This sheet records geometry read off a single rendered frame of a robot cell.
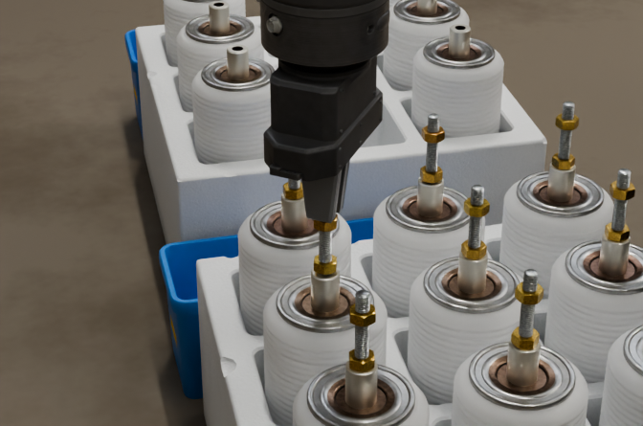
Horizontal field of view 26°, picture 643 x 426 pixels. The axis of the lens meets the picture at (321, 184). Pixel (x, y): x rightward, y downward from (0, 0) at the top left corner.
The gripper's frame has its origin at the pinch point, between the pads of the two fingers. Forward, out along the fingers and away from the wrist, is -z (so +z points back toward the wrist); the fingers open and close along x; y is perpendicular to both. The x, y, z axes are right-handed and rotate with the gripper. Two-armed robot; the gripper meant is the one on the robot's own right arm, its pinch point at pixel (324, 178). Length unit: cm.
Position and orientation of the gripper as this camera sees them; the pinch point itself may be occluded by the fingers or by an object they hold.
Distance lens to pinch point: 101.6
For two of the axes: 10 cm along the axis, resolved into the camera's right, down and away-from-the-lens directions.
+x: 3.9, -4.6, 8.0
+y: -9.2, -1.9, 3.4
